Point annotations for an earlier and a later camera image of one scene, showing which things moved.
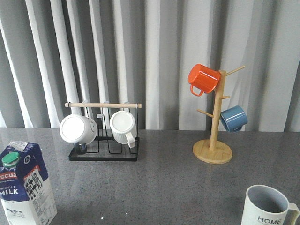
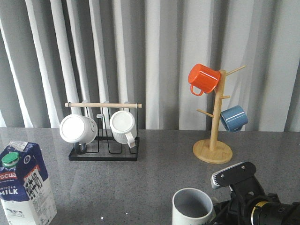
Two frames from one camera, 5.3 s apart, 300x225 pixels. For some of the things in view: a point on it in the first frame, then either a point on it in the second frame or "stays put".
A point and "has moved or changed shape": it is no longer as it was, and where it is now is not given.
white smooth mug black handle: (79, 130) stays put
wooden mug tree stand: (211, 152) stays put
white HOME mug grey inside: (264, 205) has moved or changed shape
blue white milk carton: (26, 197) stays put
